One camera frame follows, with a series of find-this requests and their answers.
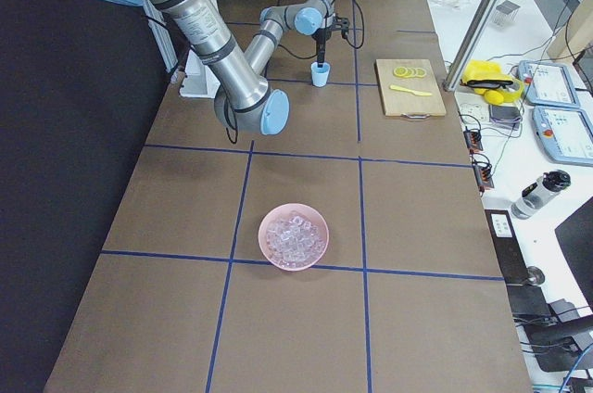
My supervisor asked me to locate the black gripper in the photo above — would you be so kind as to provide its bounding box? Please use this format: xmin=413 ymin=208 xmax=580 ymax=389
xmin=313 ymin=27 xmax=330 ymax=64

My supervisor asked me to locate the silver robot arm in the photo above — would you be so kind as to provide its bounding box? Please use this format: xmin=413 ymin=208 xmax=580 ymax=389
xmin=104 ymin=0 xmax=335 ymax=135

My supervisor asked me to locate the light blue cup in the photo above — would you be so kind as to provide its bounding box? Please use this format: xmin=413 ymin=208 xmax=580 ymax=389
xmin=310 ymin=61 xmax=331 ymax=88

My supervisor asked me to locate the clear ice cubes pile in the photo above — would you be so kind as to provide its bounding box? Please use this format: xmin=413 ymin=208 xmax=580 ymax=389
xmin=264 ymin=210 xmax=327 ymax=271

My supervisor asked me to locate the yellow plastic knife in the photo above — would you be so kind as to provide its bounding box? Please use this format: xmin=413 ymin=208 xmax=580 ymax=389
xmin=389 ymin=84 xmax=432 ymax=97

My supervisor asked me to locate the wooden cutting board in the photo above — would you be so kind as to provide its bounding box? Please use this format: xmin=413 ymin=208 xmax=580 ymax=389
xmin=375 ymin=59 xmax=447 ymax=120

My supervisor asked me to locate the yellow cloth bag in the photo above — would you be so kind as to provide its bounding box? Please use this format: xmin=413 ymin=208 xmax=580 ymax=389
xmin=461 ymin=59 xmax=524 ymax=106

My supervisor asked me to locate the pink bowl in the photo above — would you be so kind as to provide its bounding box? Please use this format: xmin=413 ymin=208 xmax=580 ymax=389
xmin=258 ymin=203 xmax=330 ymax=272

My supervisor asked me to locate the upper teach pendant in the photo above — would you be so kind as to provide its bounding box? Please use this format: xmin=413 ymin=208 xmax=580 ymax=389
xmin=517 ymin=60 xmax=581 ymax=108

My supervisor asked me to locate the teach pendant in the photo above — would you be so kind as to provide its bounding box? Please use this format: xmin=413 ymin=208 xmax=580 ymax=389
xmin=532 ymin=106 xmax=592 ymax=167
xmin=517 ymin=60 xmax=581 ymax=108

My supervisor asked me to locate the lower teach pendant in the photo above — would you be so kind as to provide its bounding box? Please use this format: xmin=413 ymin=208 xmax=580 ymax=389
xmin=532 ymin=106 xmax=592 ymax=167

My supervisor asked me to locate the clear water bottle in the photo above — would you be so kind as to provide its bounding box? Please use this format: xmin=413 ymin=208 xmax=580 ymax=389
xmin=511 ymin=170 xmax=572 ymax=219

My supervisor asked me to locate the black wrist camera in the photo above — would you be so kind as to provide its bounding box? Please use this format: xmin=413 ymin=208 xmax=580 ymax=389
xmin=332 ymin=15 xmax=350 ymax=40

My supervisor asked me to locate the white pedestal column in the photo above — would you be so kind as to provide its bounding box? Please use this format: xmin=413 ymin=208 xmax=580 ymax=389
xmin=180 ymin=51 xmax=220 ymax=99

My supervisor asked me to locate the aluminium frame post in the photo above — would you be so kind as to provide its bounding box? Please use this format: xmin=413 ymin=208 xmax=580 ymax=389
xmin=443 ymin=0 xmax=498 ymax=92

